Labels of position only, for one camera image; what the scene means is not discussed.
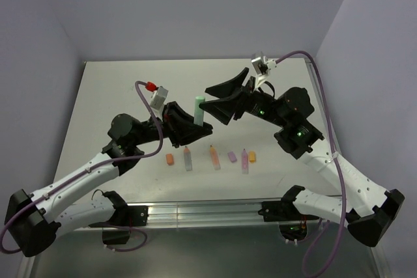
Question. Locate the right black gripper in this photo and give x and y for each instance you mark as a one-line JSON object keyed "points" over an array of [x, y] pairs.
{"points": [[224, 109]]}

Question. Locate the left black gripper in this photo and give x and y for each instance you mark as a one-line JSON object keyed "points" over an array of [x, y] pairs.
{"points": [[179, 125]]}

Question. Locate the green pen cap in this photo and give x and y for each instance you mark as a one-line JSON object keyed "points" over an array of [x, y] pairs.
{"points": [[198, 101]]}

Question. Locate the green highlighter pen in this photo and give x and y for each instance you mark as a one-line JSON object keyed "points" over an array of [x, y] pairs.
{"points": [[199, 118]]}

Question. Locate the orange highlighter pen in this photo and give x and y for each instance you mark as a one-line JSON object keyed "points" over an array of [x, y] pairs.
{"points": [[214, 158]]}

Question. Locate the yellow pen cap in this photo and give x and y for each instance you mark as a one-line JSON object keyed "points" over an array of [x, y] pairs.
{"points": [[252, 158]]}

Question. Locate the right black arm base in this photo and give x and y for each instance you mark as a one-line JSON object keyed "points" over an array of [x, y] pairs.
{"points": [[294, 227]]}

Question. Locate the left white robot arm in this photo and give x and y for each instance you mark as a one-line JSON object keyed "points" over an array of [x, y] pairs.
{"points": [[35, 220]]}

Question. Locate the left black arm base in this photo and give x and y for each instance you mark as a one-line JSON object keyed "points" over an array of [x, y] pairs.
{"points": [[130, 214]]}

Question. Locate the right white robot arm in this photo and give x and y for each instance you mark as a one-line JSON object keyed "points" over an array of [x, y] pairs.
{"points": [[365, 208]]}

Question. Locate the grey pen orange tip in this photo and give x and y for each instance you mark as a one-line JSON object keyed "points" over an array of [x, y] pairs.
{"points": [[187, 159]]}

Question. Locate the orange pen cap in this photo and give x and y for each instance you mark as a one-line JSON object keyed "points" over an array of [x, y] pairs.
{"points": [[169, 159]]}

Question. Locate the purple pen cap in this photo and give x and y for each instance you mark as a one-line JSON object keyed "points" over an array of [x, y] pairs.
{"points": [[232, 157]]}

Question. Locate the pink highlighter pen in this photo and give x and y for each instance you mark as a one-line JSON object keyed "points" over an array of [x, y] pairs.
{"points": [[244, 162]]}

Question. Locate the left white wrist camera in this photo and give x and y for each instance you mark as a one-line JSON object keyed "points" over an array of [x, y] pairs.
{"points": [[158, 99]]}

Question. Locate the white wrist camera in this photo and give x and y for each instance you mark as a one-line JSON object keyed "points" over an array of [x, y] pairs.
{"points": [[262, 66], [158, 99]]}

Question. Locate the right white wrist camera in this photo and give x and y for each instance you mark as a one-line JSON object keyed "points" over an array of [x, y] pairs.
{"points": [[262, 66]]}

